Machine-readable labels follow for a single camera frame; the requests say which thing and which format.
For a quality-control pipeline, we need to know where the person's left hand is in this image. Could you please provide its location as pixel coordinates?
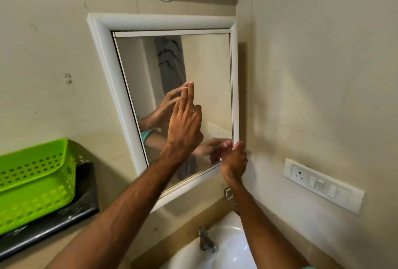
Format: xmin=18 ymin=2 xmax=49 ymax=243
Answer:
xmin=166 ymin=80 xmax=204 ymax=162

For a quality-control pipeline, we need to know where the person's right hand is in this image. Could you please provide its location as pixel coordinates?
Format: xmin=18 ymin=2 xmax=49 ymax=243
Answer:
xmin=220 ymin=142 xmax=248 ymax=185

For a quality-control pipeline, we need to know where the white framed mirror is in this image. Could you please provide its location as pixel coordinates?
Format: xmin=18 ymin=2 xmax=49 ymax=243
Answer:
xmin=86 ymin=13 xmax=240 ymax=213

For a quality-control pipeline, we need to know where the white wash basin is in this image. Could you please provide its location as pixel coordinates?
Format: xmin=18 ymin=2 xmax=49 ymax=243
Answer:
xmin=158 ymin=211 xmax=259 ymax=269

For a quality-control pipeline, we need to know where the person's right forearm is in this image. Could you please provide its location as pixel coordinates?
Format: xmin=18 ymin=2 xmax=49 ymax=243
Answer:
xmin=225 ymin=177 xmax=311 ymax=269

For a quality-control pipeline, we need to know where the person's left forearm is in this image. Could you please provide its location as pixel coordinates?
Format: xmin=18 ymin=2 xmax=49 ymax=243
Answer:
xmin=46 ymin=147 xmax=187 ymax=269

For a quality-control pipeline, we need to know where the chrome basin faucet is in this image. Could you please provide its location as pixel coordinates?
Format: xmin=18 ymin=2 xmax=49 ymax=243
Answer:
xmin=198 ymin=225 xmax=217 ymax=253

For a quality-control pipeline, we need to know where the black stone shelf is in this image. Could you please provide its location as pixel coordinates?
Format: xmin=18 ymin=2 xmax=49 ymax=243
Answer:
xmin=0 ymin=161 xmax=100 ymax=262

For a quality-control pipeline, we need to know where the green plastic basket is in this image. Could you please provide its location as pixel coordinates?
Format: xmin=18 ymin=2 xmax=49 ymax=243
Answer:
xmin=0 ymin=138 xmax=91 ymax=236

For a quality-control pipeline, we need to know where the chrome wall soap holder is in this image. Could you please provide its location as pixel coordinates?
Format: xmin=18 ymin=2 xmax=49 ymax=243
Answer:
xmin=223 ymin=186 xmax=238 ymax=213

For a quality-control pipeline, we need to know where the white wall switch panel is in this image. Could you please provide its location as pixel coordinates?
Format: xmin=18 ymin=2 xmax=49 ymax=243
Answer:
xmin=283 ymin=157 xmax=365 ymax=215

